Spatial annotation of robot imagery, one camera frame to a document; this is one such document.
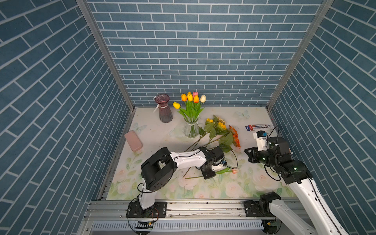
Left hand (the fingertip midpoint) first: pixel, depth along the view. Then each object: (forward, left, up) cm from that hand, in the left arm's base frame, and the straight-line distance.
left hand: (211, 175), depth 85 cm
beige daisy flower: (+37, -9, +6) cm, 39 cm away
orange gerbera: (+29, -15, +6) cm, 34 cm away
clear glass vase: (+28, +9, +7) cm, 31 cm away
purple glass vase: (+41, +32, +7) cm, 52 cm away
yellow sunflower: (+32, -1, +2) cm, 32 cm away
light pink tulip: (+1, -13, +2) cm, 13 cm away
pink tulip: (+38, +11, +30) cm, 50 cm away
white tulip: (+35, +6, +29) cm, 46 cm away
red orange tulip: (+32, +10, +31) cm, 46 cm away
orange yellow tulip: (+34, +13, +29) cm, 47 cm away
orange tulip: (+34, +17, +30) cm, 48 cm away
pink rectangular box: (+23, +52, 0) cm, 57 cm away
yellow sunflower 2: (+32, -8, +6) cm, 33 cm away
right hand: (+5, -16, +21) cm, 27 cm away
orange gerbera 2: (+20, -16, +7) cm, 27 cm away
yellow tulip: (+30, +20, +28) cm, 46 cm away
